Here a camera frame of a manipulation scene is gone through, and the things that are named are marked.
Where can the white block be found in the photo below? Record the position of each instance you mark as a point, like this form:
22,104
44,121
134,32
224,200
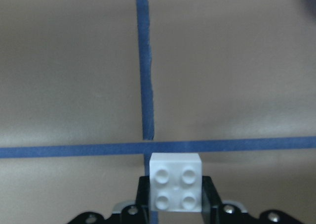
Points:
175,182

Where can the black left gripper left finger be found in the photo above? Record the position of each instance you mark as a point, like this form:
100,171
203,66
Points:
137,212

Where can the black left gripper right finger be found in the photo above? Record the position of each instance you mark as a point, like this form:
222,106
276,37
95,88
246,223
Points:
215,211

